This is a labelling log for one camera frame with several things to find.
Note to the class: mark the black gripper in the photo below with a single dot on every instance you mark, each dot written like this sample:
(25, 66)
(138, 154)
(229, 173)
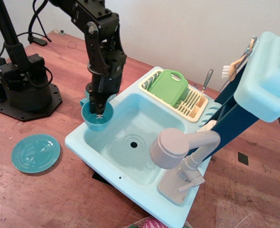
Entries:
(106, 80)

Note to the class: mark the teal plastic cup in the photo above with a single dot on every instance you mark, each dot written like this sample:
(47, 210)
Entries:
(92, 122)

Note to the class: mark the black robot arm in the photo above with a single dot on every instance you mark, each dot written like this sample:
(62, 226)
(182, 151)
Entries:
(100, 26)

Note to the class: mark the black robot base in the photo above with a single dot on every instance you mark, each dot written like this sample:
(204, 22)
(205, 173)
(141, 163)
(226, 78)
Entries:
(30, 95)

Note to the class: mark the light blue toy sink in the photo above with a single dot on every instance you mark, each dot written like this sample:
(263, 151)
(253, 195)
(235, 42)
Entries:
(120, 152)

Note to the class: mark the green cutting board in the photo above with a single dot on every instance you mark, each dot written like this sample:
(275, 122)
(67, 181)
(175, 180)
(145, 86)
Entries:
(169, 86)

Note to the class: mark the teal saucer plate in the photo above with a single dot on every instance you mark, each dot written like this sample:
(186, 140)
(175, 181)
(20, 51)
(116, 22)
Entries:
(35, 153)

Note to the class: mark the grey toy faucet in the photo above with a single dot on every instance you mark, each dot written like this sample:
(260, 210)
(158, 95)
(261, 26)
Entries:
(180, 155)

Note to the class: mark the cream dish rack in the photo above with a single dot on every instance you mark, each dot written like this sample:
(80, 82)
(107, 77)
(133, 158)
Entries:
(190, 105)

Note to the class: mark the white dish brush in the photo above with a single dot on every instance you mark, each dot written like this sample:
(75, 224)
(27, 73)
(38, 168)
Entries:
(226, 71)

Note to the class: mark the pink mesh bag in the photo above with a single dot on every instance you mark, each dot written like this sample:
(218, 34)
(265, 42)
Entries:
(148, 222)

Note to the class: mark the light blue top shelf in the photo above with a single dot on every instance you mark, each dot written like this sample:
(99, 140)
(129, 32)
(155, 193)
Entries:
(258, 91)

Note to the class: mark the black cable clamp foot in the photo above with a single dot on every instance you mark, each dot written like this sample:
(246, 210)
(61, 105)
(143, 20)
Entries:
(36, 40)

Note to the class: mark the grey handled utensil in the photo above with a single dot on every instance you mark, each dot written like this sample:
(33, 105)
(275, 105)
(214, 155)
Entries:
(207, 79)

